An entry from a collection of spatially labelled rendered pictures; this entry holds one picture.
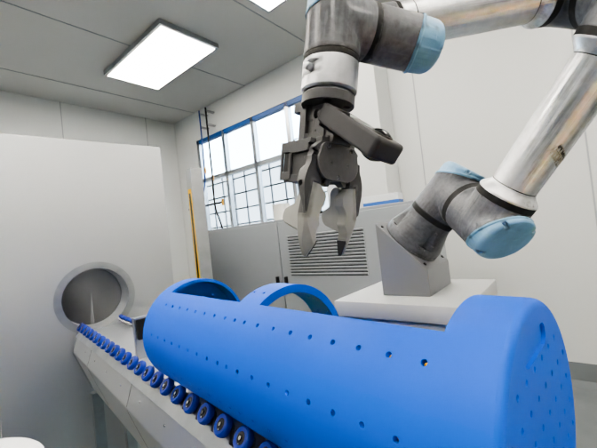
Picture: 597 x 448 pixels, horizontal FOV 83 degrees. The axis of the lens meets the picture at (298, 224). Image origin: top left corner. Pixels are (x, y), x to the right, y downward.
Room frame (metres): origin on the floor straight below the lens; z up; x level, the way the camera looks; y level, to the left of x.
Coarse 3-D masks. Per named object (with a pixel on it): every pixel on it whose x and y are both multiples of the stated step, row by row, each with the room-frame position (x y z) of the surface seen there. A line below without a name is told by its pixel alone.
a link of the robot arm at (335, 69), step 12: (312, 60) 0.42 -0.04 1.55; (324, 60) 0.41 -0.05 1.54; (336, 60) 0.41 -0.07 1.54; (348, 60) 0.42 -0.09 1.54; (312, 72) 0.42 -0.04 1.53; (324, 72) 0.41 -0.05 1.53; (336, 72) 0.41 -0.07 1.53; (348, 72) 0.42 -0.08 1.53; (312, 84) 0.42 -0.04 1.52; (324, 84) 0.42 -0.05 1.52; (336, 84) 0.42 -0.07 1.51; (348, 84) 0.42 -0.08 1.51
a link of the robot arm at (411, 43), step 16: (384, 16) 0.43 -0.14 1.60; (400, 16) 0.43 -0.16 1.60; (416, 16) 0.44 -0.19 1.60; (384, 32) 0.43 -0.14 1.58; (400, 32) 0.44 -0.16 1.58; (416, 32) 0.44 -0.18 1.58; (432, 32) 0.45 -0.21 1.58; (384, 48) 0.44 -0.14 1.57; (400, 48) 0.45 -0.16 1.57; (416, 48) 0.45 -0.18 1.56; (432, 48) 0.45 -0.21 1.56; (384, 64) 0.47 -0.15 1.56; (400, 64) 0.47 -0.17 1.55; (416, 64) 0.47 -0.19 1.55; (432, 64) 0.47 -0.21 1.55
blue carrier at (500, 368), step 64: (192, 320) 0.73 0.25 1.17; (256, 320) 0.58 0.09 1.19; (320, 320) 0.49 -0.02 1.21; (512, 320) 0.34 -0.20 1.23; (192, 384) 0.72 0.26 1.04; (256, 384) 0.52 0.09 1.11; (320, 384) 0.43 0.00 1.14; (384, 384) 0.37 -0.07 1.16; (448, 384) 0.33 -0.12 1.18; (512, 384) 0.31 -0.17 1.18
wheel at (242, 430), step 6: (246, 426) 0.65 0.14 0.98; (240, 432) 0.64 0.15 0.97; (246, 432) 0.63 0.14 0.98; (252, 432) 0.64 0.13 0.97; (234, 438) 0.65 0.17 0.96; (240, 438) 0.63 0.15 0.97; (246, 438) 0.63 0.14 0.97; (252, 438) 0.63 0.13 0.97; (234, 444) 0.64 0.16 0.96; (240, 444) 0.63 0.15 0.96; (246, 444) 0.62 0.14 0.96
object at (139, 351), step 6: (132, 318) 1.28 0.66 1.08; (138, 318) 1.28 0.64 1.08; (144, 318) 1.28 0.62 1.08; (132, 324) 1.28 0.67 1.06; (138, 324) 1.26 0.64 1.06; (138, 330) 1.26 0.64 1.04; (138, 336) 1.27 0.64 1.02; (138, 342) 1.28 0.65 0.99; (138, 348) 1.27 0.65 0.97; (144, 348) 1.29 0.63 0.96; (138, 354) 1.27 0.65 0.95; (144, 354) 1.29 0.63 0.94
